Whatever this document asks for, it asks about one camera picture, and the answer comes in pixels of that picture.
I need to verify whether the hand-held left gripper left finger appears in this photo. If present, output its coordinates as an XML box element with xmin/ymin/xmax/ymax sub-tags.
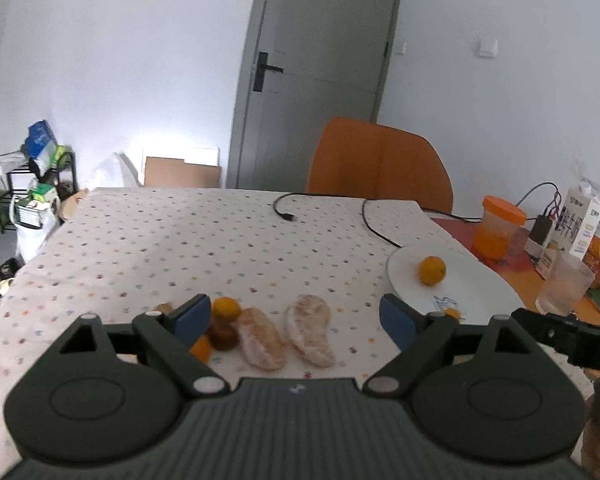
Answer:
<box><xmin>55</xmin><ymin>294</ymin><xmax>231</xmax><ymax>398</ymax></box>

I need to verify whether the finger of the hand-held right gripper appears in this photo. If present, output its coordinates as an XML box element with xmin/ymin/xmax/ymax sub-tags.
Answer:
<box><xmin>511</xmin><ymin>308</ymin><xmax>558</xmax><ymax>353</ymax></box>

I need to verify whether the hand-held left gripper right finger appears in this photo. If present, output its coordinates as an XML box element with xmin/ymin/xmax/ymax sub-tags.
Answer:
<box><xmin>362</xmin><ymin>294</ymin><xmax>543</xmax><ymax>398</ymax></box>

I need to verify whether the dark red plum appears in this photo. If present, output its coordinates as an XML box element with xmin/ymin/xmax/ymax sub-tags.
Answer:
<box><xmin>207</xmin><ymin>321</ymin><xmax>240</xmax><ymax>351</ymax></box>

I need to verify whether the white plate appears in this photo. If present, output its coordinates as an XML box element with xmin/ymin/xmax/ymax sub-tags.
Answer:
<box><xmin>386</xmin><ymin>242</ymin><xmax>524</xmax><ymax>325</ymax></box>

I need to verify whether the clear plastic cup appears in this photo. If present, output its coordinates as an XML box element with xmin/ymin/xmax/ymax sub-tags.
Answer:
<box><xmin>535</xmin><ymin>250</ymin><xmax>596</xmax><ymax>316</ymax></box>

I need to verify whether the small white box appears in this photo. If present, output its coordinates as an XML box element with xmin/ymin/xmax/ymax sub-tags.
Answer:
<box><xmin>534</xmin><ymin>241</ymin><xmax>562</xmax><ymax>281</ymax></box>

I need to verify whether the black power adapter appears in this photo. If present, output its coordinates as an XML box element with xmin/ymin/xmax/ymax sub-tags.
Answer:
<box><xmin>530</xmin><ymin>215</ymin><xmax>554</xmax><ymax>247</ymax></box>

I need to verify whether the red placemat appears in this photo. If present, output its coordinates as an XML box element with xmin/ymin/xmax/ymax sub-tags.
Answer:
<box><xmin>429</xmin><ymin>216</ymin><xmax>536</xmax><ymax>281</ymax></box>

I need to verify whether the orange lidded container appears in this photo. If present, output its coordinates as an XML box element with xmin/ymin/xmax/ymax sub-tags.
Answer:
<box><xmin>471</xmin><ymin>195</ymin><xmax>527</xmax><ymax>260</ymax></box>

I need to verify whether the white milk carton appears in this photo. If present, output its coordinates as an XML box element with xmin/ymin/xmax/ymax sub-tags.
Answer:
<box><xmin>555</xmin><ymin>179</ymin><xmax>600</xmax><ymax>261</ymax></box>

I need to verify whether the brown cardboard sheet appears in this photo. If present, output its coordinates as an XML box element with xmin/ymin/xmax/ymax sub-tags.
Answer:
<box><xmin>144</xmin><ymin>157</ymin><xmax>222</xmax><ymax>189</ymax></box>

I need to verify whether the orange chair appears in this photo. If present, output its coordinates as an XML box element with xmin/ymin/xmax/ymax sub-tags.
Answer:
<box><xmin>305</xmin><ymin>117</ymin><xmax>454</xmax><ymax>215</ymax></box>

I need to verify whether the clear plastic bag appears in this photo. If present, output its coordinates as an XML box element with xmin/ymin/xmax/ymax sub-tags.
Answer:
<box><xmin>91</xmin><ymin>152</ymin><xmax>144</xmax><ymax>191</ymax></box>

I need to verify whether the white board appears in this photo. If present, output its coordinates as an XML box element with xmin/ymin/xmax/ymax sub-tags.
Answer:
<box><xmin>142</xmin><ymin>146</ymin><xmax>221</xmax><ymax>166</ymax></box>

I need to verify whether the green and white box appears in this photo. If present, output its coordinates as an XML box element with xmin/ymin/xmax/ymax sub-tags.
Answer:
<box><xmin>29</xmin><ymin>184</ymin><xmax>57</xmax><ymax>207</ymax></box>

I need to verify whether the green and white packet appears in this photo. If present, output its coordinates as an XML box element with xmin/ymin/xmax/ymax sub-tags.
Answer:
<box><xmin>44</xmin><ymin>145</ymin><xmax>74</xmax><ymax>169</ymax></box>

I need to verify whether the black metal rack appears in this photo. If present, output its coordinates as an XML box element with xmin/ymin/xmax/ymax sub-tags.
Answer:
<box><xmin>0</xmin><ymin>151</ymin><xmax>77</xmax><ymax>235</ymax></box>

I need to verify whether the blue and white bag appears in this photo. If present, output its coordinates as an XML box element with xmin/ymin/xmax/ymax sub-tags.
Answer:
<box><xmin>26</xmin><ymin>120</ymin><xmax>59</xmax><ymax>162</ymax></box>

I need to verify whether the grey door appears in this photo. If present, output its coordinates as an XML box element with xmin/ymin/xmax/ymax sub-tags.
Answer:
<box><xmin>227</xmin><ymin>0</ymin><xmax>406</xmax><ymax>190</ymax></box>

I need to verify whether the black adapter cable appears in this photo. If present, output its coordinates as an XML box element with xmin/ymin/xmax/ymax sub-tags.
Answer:
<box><xmin>516</xmin><ymin>182</ymin><xmax>564</xmax><ymax>222</ymax></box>

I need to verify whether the black door handle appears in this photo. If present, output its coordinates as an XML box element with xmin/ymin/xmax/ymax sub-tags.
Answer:
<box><xmin>253</xmin><ymin>52</ymin><xmax>284</xmax><ymax>93</ymax></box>

